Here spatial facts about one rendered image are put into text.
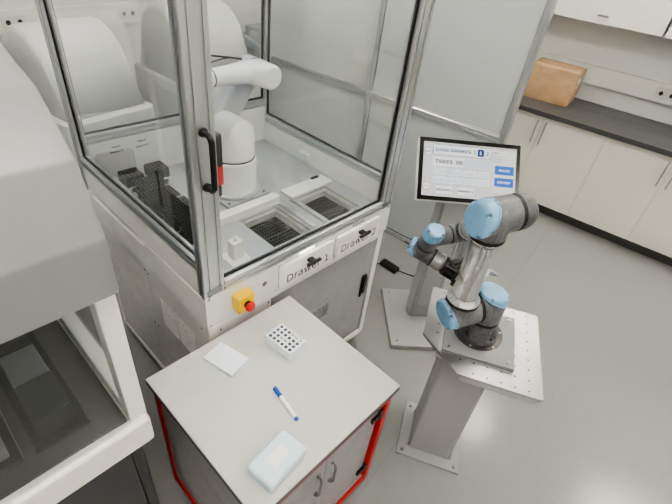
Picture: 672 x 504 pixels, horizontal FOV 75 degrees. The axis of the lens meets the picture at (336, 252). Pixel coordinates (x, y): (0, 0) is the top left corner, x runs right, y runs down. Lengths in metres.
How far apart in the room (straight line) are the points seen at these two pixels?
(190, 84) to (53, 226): 0.50
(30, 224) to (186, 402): 0.84
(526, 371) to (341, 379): 0.70
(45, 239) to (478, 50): 2.54
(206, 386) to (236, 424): 0.17
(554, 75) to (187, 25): 3.66
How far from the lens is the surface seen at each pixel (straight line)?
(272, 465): 1.36
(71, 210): 0.90
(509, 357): 1.82
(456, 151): 2.32
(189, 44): 1.17
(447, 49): 3.03
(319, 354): 1.63
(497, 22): 2.91
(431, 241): 1.69
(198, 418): 1.50
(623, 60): 4.79
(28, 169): 0.88
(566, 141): 4.27
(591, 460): 2.76
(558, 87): 4.45
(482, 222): 1.34
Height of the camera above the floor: 2.03
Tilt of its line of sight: 38 degrees down
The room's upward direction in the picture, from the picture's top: 8 degrees clockwise
